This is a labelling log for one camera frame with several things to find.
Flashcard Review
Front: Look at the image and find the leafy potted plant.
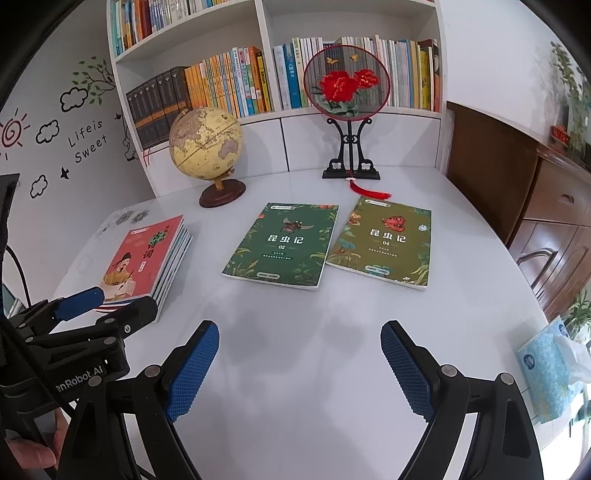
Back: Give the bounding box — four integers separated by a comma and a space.
549, 41, 591, 160

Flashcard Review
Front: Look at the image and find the tree wall decal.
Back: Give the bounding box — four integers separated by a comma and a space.
69, 55, 116, 107

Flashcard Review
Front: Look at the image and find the vintage yellow globe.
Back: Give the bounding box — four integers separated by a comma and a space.
168, 107, 247, 208

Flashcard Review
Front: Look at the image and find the black cable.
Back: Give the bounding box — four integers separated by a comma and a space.
4, 244, 31, 308

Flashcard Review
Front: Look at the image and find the red tassel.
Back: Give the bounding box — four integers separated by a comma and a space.
346, 176, 393, 200

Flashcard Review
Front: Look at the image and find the black lettering wall decal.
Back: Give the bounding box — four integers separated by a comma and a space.
64, 117, 110, 165

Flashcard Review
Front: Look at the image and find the row of dark hardcover volumes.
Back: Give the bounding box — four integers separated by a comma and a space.
126, 66, 192, 151

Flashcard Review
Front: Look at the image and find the red sun wall decal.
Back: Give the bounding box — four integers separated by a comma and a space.
0, 108, 31, 160

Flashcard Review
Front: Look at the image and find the white bookshelf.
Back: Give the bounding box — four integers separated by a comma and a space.
106, 0, 448, 204

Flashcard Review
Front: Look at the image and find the row of colourful shelf volumes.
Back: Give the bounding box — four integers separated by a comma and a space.
112, 0, 232, 57

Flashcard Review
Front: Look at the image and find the embroidered round fan on stand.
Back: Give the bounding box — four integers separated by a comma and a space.
302, 45, 392, 181

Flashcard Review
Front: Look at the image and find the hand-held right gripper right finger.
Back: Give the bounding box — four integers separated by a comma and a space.
380, 320, 546, 480

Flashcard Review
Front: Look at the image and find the dark green insect book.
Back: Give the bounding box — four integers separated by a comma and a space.
222, 202, 341, 292

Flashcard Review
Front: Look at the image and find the person's left hand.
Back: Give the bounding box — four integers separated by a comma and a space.
7, 408, 71, 472

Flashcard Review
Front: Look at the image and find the brown wooden sideboard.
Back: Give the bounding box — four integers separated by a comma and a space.
445, 102, 591, 324

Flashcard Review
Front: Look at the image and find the green floor plant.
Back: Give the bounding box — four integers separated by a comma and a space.
561, 288, 591, 344

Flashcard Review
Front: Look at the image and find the row of pale spined volumes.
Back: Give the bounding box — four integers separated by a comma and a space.
272, 34, 441, 112

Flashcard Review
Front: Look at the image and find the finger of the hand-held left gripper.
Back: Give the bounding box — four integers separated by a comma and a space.
27, 295, 158, 348
13, 286, 105, 332

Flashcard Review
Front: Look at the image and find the pile of picture books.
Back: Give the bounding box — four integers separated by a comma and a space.
96, 213, 194, 324

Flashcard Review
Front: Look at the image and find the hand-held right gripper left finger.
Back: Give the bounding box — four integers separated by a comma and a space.
55, 320, 221, 480

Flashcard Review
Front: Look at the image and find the olive insect book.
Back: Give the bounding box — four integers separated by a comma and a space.
324, 196, 432, 292

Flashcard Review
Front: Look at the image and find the row of orange spined volumes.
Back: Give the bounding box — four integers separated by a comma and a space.
184, 45, 274, 119

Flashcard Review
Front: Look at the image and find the blue patterned tissue pack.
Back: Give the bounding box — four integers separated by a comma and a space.
517, 315, 591, 424

